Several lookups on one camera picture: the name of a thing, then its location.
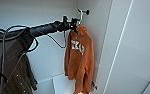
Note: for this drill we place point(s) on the orange hooded sweatshirt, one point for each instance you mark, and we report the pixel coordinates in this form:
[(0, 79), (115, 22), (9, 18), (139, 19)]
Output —
[(79, 63)]

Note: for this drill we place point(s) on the white wardrobe door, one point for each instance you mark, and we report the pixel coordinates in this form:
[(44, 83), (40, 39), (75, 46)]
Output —
[(137, 50)]

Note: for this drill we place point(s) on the white wardrobe carcass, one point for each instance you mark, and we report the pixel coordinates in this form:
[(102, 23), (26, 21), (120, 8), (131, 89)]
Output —
[(47, 60)]

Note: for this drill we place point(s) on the small dark door hinge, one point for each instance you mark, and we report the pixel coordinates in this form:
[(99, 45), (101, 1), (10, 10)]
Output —
[(94, 87)]

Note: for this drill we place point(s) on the black hanger rail bracket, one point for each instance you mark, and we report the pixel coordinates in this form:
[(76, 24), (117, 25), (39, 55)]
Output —
[(86, 12)]

